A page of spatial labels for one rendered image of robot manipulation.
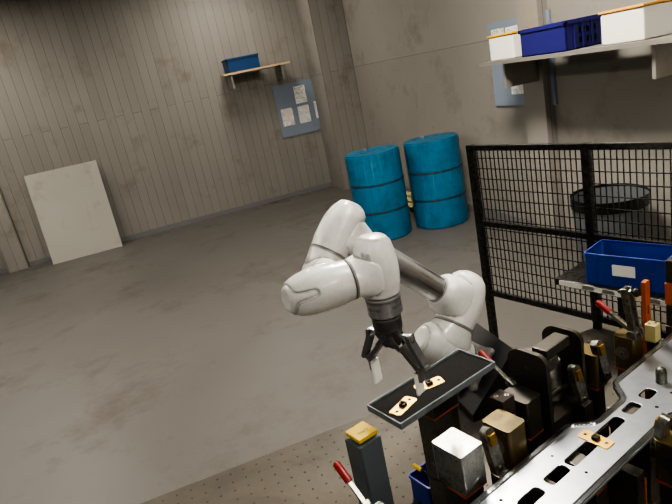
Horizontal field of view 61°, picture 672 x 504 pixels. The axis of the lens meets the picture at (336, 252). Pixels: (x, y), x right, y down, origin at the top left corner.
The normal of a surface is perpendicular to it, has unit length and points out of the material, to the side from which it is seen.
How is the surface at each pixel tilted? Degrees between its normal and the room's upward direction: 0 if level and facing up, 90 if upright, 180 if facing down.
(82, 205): 81
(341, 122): 90
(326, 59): 90
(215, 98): 90
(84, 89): 90
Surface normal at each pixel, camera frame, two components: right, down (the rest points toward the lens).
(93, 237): 0.29, 0.08
